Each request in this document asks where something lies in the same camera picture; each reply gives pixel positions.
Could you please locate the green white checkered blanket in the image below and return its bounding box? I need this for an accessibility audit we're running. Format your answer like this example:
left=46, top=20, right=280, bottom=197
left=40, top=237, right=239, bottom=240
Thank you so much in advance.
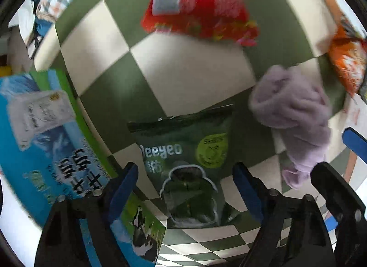
left=34, top=0, right=367, bottom=267

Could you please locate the purple towel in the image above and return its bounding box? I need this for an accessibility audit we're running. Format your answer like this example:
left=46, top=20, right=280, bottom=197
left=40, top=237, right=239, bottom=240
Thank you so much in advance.
left=248, top=65, right=333, bottom=190

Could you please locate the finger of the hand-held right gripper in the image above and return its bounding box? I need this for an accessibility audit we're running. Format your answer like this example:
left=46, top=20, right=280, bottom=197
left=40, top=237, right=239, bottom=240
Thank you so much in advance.
left=310, top=162, right=367, bottom=267
left=342, top=126, right=367, bottom=166

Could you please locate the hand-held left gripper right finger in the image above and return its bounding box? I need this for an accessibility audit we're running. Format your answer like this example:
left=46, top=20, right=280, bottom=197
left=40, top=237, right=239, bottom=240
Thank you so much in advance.
left=232, top=162, right=336, bottom=267

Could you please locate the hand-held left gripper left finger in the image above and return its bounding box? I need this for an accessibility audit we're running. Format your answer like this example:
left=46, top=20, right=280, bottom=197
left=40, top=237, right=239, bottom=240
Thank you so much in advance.
left=34, top=162, right=139, bottom=267

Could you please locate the blue milk carton box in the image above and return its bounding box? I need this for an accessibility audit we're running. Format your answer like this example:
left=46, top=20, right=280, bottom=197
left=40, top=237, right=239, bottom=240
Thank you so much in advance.
left=0, top=69, right=167, bottom=264

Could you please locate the orange snack packet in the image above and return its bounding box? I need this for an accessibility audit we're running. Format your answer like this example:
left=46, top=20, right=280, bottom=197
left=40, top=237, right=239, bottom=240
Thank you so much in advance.
left=327, top=16, right=367, bottom=98

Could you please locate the plaid cloth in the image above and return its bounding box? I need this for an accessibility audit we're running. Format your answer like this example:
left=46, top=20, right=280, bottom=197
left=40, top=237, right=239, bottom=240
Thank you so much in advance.
left=8, top=0, right=91, bottom=59

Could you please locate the red snack packet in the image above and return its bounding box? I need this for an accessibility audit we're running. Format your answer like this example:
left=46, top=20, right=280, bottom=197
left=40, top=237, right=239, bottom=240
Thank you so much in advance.
left=140, top=0, right=260, bottom=47

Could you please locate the dark green tissue packet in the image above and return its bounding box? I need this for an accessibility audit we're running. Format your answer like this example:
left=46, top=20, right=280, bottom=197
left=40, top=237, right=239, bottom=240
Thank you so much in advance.
left=127, top=103, right=236, bottom=230

